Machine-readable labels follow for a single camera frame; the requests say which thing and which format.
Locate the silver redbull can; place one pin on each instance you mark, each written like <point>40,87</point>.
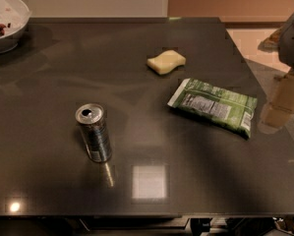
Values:
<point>91,120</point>

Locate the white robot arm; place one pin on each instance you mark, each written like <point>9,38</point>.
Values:
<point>286,43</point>

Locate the yellow sponge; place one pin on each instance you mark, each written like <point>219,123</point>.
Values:
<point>166,62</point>

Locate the green snack bag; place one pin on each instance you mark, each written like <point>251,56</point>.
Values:
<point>228,109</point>

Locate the white bowl with food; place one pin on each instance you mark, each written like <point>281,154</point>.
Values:
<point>14,17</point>

